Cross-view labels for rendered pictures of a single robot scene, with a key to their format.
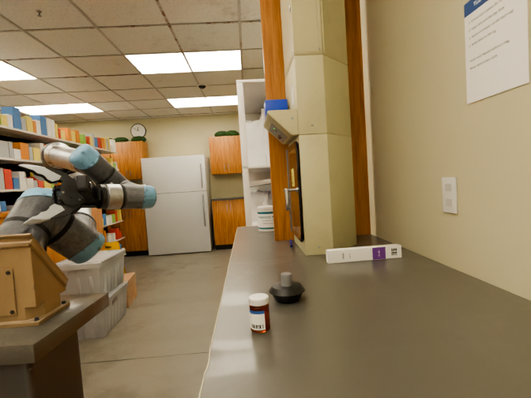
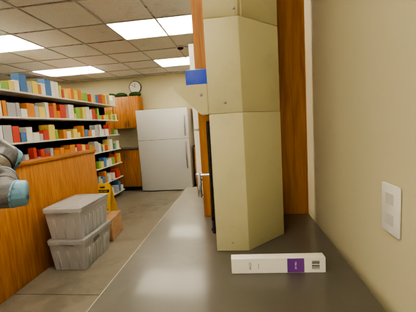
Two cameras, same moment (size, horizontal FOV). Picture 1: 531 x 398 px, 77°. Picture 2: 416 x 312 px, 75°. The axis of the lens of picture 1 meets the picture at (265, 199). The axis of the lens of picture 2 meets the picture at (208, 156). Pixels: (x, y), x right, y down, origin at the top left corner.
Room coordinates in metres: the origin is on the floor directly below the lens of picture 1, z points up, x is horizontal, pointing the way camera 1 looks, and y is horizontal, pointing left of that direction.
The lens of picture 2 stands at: (0.40, -0.28, 1.37)
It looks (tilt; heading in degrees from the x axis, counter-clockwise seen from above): 6 degrees down; 10
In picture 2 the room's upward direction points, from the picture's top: 4 degrees counter-clockwise
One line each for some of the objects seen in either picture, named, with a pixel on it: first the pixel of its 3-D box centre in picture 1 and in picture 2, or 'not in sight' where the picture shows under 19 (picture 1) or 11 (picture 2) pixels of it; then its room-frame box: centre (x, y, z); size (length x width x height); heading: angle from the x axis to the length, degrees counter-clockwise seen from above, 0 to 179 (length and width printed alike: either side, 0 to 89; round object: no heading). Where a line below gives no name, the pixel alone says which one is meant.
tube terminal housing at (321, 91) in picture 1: (322, 158); (246, 135); (1.46, -0.26, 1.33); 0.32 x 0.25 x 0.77; 3
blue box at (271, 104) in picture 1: (276, 111); (199, 82); (1.55, -0.07, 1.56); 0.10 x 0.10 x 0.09; 3
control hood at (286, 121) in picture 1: (279, 129); (197, 103); (1.45, -0.08, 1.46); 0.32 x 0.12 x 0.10; 3
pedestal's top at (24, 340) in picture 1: (16, 324); not in sight; (0.83, 0.65, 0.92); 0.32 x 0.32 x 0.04; 89
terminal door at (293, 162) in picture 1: (294, 191); (214, 172); (1.45, -0.13, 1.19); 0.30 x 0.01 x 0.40; 3
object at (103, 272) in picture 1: (93, 274); (80, 215); (3.03, 1.62, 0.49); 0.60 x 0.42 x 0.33; 3
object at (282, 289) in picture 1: (286, 286); not in sight; (0.83, -0.04, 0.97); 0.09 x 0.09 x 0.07
